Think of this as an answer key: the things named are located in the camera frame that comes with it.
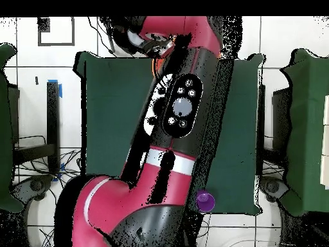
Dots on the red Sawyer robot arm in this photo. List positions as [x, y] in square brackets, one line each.
[154, 185]

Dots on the black metal stand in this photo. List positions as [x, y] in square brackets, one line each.
[110, 38]

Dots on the dark green tablecloth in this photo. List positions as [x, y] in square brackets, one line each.
[110, 115]

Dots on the black beam with blue tape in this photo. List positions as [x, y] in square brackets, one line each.
[52, 115]

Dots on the neighbouring green table cloth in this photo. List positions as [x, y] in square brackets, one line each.
[5, 128]
[308, 115]

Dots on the purple cup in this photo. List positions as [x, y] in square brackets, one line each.
[205, 202]

